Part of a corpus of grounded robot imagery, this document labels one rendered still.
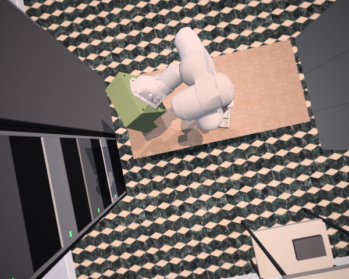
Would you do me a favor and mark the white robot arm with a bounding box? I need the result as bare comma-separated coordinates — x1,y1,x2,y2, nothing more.
130,27,234,131

